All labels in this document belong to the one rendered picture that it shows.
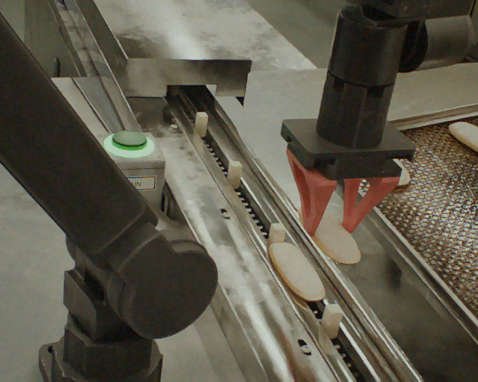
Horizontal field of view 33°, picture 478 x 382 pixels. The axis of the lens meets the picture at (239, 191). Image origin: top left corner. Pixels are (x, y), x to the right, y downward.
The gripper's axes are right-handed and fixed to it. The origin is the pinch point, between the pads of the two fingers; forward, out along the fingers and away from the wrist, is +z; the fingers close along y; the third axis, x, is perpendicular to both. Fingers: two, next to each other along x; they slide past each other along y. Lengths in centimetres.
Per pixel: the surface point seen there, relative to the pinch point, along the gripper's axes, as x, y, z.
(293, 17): -353, -157, 95
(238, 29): -88, -23, 12
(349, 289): 0.9, -3.1, 7.2
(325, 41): -315, -160, 95
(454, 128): -20.6, -26.7, 1.1
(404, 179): -12.3, -15.6, 3.0
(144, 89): -45.2, 6.4, 5.8
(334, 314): 4.9, 0.5, 6.5
